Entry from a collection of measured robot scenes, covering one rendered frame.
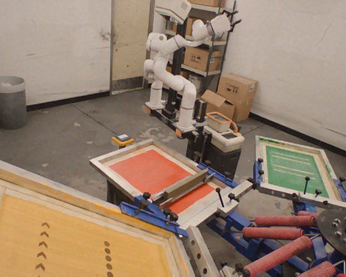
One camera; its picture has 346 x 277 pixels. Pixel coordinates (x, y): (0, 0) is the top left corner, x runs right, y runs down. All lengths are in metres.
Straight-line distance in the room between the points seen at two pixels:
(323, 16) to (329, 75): 0.88
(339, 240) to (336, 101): 4.04
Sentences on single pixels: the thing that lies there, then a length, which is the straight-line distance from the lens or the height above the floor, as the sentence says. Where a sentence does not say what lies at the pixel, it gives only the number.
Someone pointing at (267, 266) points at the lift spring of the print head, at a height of 1.15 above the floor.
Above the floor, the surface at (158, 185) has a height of 0.96.
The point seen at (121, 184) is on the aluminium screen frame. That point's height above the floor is 0.99.
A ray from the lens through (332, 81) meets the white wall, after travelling 5.17.
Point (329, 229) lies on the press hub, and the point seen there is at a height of 1.31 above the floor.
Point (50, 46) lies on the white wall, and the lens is 5.05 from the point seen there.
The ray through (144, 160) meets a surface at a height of 0.96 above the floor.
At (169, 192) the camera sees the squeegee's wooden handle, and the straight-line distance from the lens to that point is 1.63.
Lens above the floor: 2.07
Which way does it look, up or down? 28 degrees down
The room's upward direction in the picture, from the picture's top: 8 degrees clockwise
